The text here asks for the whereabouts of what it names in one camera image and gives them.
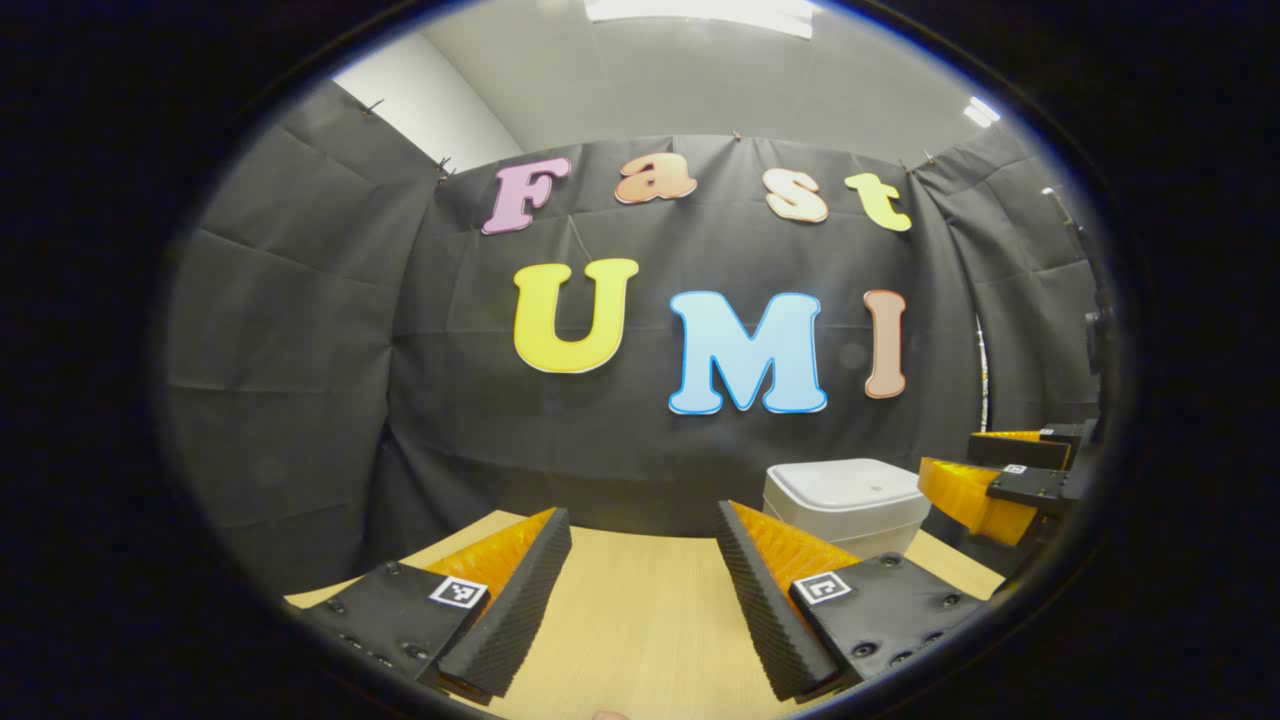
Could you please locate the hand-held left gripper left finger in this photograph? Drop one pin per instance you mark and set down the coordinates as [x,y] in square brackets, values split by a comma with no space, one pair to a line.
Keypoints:
[520,600]

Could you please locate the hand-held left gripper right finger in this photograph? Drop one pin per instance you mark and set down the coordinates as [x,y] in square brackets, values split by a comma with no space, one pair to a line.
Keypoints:
[770,610]

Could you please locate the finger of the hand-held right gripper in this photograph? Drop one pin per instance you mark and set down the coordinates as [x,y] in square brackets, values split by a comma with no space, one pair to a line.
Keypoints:
[1020,450]
[970,500]

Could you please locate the grey desktop garbage bin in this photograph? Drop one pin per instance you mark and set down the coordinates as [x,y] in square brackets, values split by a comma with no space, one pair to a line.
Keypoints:
[850,500]

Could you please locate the wooden desktop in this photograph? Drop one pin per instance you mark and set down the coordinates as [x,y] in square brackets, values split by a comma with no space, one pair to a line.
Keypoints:
[640,620]

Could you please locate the small ceiling light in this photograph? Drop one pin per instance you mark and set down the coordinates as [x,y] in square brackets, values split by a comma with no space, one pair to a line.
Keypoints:
[981,112]

